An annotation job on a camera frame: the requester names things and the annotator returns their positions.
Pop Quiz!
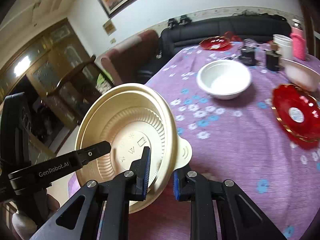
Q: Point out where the pink knit-sleeved bottle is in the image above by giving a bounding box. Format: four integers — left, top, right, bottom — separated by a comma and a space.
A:
290, 19, 306, 61

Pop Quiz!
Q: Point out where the small white foam bowl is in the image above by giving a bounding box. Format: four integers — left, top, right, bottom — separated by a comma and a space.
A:
196, 60, 252, 100

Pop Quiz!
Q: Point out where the cream plastic bowl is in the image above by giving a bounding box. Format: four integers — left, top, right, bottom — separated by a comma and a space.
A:
75, 83, 192, 213

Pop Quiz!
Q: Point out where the black leather sofa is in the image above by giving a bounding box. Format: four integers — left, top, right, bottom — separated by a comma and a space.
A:
136, 13, 291, 84

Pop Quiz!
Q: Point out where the large white foam bowl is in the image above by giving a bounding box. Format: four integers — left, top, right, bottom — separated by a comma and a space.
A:
280, 59, 319, 92

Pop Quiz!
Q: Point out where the yellow wall notice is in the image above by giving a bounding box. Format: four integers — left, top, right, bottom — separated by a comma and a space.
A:
103, 20, 116, 36

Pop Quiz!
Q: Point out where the white plastic jar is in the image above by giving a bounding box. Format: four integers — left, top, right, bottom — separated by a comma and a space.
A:
273, 34, 293, 60

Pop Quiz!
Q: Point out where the far red glass plate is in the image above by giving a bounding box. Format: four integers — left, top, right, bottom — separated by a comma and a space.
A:
199, 36, 233, 51

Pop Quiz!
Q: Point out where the brown pink armchair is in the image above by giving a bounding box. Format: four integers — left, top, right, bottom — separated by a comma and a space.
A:
100, 30, 159, 85

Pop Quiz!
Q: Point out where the wooden cabinet with glass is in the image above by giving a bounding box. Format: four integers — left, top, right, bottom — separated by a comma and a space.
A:
1, 19, 90, 154

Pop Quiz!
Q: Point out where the dark wooden chair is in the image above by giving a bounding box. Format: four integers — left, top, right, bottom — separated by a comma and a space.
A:
46, 55, 115, 124

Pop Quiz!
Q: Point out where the red glass plate with sticker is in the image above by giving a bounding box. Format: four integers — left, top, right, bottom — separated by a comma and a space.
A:
272, 84, 319, 150

